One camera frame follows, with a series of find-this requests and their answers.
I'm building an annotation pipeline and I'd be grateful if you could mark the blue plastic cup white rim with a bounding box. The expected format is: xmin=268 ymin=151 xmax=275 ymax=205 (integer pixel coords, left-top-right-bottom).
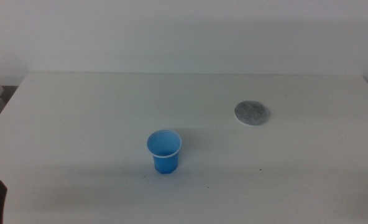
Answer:
xmin=146 ymin=129 xmax=183 ymax=175

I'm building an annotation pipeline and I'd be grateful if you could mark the round grey cup mat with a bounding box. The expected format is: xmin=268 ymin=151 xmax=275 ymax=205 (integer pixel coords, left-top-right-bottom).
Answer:
xmin=234 ymin=100 xmax=271 ymax=127

